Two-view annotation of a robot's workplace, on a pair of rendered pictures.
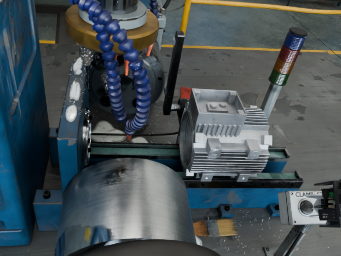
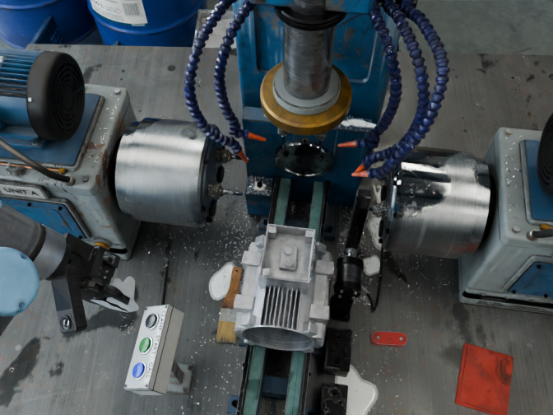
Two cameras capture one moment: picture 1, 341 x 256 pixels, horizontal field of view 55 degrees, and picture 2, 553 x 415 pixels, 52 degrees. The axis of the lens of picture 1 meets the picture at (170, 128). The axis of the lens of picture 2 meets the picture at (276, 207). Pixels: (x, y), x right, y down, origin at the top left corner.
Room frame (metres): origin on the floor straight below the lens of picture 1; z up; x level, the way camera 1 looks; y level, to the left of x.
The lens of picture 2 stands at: (0.85, -0.56, 2.17)
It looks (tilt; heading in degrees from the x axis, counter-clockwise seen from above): 60 degrees down; 113
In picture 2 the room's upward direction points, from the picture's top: 1 degrees counter-clockwise
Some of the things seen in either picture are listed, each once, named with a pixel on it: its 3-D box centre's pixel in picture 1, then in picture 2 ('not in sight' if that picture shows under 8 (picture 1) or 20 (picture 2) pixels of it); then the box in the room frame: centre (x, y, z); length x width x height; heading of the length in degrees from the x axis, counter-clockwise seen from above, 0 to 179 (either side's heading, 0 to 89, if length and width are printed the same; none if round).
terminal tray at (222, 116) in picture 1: (215, 112); (287, 259); (0.68, -0.10, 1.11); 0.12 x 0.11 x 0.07; 104
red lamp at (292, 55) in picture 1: (289, 52); not in sight; (1.05, -0.34, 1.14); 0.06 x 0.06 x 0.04
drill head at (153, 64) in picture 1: (123, 62); (441, 202); (0.95, 0.19, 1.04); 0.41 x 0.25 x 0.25; 14
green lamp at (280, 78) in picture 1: (279, 75); not in sight; (1.05, -0.34, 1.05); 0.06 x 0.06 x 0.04
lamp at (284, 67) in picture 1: (284, 64); not in sight; (1.05, -0.34, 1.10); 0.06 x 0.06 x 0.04
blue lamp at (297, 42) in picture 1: (295, 39); not in sight; (1.05, -0.34, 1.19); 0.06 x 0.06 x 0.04
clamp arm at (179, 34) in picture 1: (173, 76); (356, 225); (0.79, 0.02, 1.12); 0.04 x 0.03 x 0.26; 104
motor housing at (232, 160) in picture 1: (220, 139); (284, 294); (0.69, -0.14, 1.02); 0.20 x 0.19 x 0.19; 104
